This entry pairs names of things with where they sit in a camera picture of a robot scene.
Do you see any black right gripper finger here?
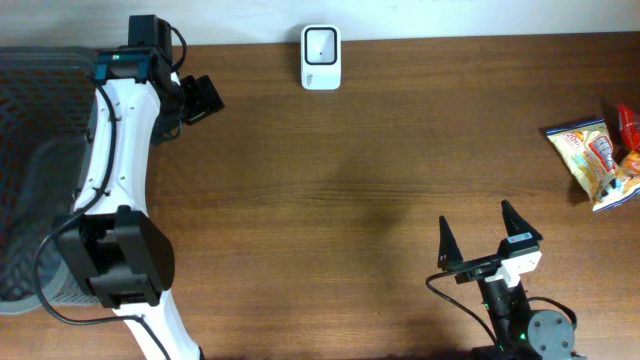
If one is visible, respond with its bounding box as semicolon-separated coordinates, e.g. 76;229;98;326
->
437;216;463;270
501;200;543;241

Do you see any yellow snack bag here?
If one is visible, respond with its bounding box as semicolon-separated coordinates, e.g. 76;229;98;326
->
545;118;639;212

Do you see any orange Kleenex tissue pack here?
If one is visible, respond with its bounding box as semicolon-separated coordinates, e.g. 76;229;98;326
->
620;151;640;177

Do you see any red snack bag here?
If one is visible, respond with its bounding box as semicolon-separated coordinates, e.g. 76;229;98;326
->
617;104;640;152

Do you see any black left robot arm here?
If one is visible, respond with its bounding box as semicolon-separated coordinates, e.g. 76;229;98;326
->
41;15;224;359

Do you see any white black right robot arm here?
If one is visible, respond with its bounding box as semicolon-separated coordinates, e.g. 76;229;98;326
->
425;200;581;360

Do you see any white barcode scanner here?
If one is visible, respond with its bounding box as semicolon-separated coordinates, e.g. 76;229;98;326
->
300;24;342;91

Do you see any grey plastic mesh basket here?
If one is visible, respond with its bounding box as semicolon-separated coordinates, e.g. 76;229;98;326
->
1;47;98;315

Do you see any black right camera cable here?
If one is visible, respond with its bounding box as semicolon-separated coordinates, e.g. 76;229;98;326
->
425;257;579;351

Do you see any black camera cable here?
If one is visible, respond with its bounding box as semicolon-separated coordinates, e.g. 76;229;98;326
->
32;24;189;360
425;257;579;351

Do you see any black left camera cable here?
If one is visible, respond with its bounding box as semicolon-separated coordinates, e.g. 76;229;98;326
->
32;24;189;360

